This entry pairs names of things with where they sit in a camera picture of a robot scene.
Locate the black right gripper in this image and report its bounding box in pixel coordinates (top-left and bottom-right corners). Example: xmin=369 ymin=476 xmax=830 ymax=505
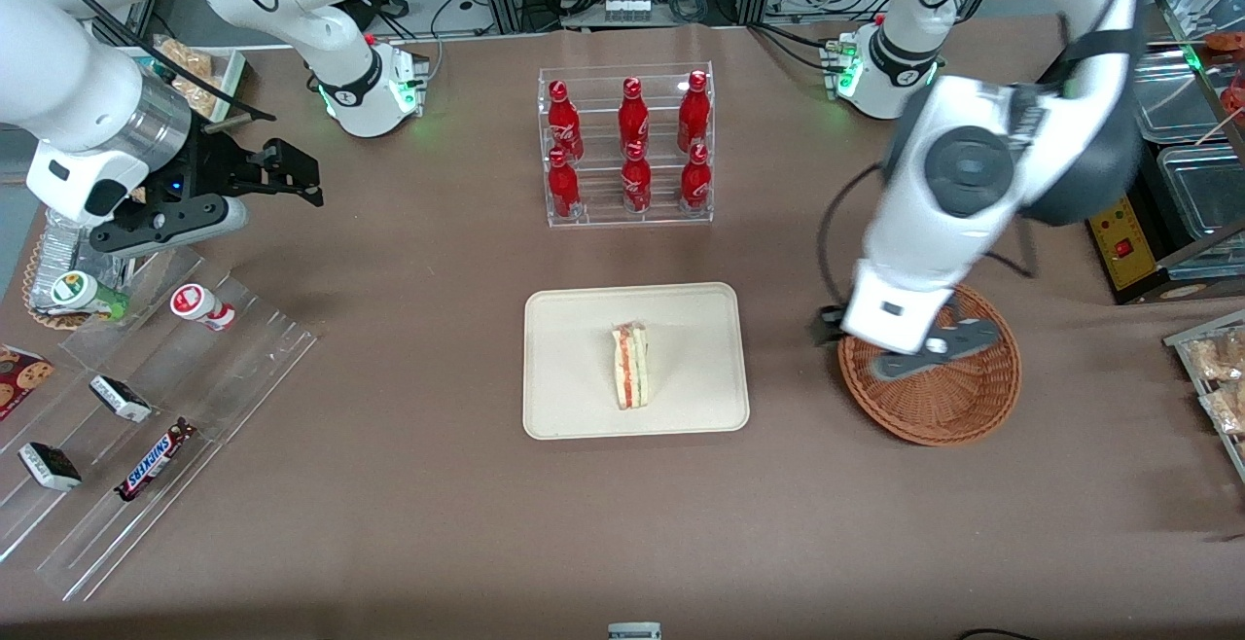
xmin=146 ymin=127 xmax=325 ymax=225

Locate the snickers chocolate bar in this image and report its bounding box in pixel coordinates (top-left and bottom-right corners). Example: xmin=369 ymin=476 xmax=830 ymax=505
xmin=115 ymin=418 xmax=197 ymax=503

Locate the red cola bottle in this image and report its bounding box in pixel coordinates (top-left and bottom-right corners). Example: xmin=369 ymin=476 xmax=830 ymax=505
xmin=548 ymin=81 xmax=585 ymax=162
xmin=680 ymin=143 xmax=712 ymax=211
xmin=621 ymin=141 xmax=653 ymax=213
xmin=619 ymin=77 xmax=651 ymax=150
xmin=548 ymin=149 xmax=583 ymax=220
xmin=678 ymin=70 xmax=711 ymax=153

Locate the clear plastic food container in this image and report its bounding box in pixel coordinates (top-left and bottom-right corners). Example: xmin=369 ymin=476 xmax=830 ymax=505
xmin=1153 ymin=0 xmax=1245 ymax=40
xmin=1133 ymin=50 xmax=1228 ymax=145
xmin=1157 ymin=144 xmax=1245 ymax=244

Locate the red capped yogurt bottle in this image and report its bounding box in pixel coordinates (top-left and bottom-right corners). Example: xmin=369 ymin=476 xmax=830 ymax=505
xmin=170 ymin=283 xmax=237 ymax=333

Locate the yellow control box red button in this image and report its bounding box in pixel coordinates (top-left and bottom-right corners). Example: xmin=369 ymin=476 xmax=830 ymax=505
xmin=1086 ymin=194 xmax=1170 ymax=306

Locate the black white snack bar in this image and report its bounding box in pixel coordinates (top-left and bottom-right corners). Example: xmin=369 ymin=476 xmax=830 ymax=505
xmin=89 ymin=374 xmax=154 ymax=424
xmin=18 ymin=442 xmax=84 ymax=492

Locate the beige plastic tray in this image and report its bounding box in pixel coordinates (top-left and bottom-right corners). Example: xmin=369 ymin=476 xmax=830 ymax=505
xmin=523 ymin=282 xmax=751 ymax=441

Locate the small round wicker basket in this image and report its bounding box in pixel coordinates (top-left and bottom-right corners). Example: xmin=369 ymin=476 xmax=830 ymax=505
xmin=21 ymin=222 xmax=98 ymax=331

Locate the wrapped bread in white tray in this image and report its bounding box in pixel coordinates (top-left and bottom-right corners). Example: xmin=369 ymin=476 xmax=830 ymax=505
xmin=156 ymin=37 xmax=219 ymax=118

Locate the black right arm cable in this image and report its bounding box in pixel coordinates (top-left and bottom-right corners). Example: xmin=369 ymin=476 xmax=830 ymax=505
xmin=24 ymin=0 xmax=278 ymax=125

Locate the clear acrylic stepped display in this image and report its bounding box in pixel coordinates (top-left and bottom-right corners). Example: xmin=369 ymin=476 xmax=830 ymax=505
xmin=0 ymin=246 xmax=320 ymax=603

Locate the grey metal tray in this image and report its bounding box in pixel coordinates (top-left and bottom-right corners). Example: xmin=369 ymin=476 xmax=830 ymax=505
xmin=1163 ymin=308 xmax=1245 ymax=482

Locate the clear acrylic bottle rack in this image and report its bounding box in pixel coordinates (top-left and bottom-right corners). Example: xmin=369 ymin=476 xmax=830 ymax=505
xmin=538 ymin=61 xmax=714 ymax=229

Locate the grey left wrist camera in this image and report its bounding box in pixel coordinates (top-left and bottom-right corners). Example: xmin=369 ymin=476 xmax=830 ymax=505
xmin=871 ymin=316 xmax=1004 ymax=381

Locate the clear plastic water bottle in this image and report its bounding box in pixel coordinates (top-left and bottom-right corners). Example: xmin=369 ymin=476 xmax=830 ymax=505
xmin=42 ymin=207 xmax=132 ymax=293

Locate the chocolate chip cookie pack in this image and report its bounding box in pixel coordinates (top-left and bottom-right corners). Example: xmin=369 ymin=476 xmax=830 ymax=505
xmin=0 ymin=345 xmax=56 ymax=422

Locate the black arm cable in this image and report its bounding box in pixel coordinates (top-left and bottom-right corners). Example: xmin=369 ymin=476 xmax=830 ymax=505
xmin=24 ymin=0 xmax=278 ymax=125
xmin=815 ymin=161 xmax=1040 ymax=315

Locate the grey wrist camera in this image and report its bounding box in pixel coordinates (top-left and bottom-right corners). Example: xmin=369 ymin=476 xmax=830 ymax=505
xmin=90 ymin=195 xmax=250 ymax=259
xmin=871 ymin=316 xmax=1004 ymax=381

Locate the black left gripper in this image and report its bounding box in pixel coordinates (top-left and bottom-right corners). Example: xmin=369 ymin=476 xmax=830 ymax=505
xmin=809 ymin=304 xmax=851 ymax=348

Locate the green white drink bottle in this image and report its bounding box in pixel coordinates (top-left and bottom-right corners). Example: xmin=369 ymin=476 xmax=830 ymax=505
xmin=51 ymin=270 xmax=130 ymax=321

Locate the brown wicker basket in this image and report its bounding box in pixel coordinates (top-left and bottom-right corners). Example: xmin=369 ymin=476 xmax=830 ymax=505
xmin=837 ymin=285 xmax=1022 ymax=446

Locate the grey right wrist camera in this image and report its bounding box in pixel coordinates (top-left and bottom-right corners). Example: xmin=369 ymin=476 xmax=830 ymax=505
xmin=90 ymin=195 xmax=250 ymax=259

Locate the wrapped bread pack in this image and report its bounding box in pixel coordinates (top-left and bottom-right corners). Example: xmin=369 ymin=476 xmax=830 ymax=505
xmin=1189 ymin=328 xmax=1245 ymax=381
xmin=1200 ymin=382 xmax=1245 ymax=439

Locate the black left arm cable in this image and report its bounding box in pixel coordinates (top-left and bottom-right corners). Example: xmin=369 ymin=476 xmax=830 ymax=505
xmin=815 ymin=161 xmax=1040 ymax=315

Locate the white tray with green rim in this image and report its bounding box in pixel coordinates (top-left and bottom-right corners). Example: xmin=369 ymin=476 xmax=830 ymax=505
xmin=126 ymin=35 xmax=248 ymax=123

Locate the triangular sandwich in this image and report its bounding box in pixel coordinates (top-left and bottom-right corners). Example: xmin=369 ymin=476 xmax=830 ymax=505
xmin=611 ymin=321 xmax=650 ymax=410

